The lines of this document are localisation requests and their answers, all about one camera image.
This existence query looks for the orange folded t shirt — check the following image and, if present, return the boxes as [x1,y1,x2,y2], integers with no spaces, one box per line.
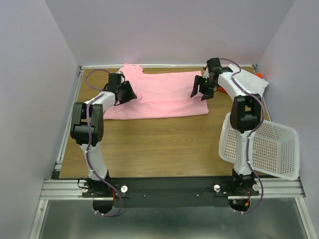
[219,72,263,94]

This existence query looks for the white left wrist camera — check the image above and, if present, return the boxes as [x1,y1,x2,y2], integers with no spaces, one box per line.
[117,70,125,83]

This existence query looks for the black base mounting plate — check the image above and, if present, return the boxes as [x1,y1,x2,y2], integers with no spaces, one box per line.
[78,176,259,214]

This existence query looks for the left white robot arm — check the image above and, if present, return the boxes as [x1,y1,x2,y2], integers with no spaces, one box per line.
[70,70,137,197]

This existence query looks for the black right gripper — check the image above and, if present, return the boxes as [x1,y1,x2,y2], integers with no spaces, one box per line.
[189,75,216,101]

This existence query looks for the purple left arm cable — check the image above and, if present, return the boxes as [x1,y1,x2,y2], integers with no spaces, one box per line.
[85,68,123,218]

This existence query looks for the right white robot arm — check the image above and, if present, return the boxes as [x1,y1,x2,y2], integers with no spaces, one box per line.
[190,57,265,195]

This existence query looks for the pink t shirt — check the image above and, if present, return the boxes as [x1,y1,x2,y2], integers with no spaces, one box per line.
[104,63,209,120]

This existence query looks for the white folded t shirt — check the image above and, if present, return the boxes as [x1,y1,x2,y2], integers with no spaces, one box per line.
[228,63,269,98]

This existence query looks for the aluminium frame rail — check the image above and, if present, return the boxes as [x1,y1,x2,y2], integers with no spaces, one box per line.
[29,177,317,239]

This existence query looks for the white plastic laundry basket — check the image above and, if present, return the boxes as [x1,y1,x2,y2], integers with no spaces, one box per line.
[219,113,300,180]

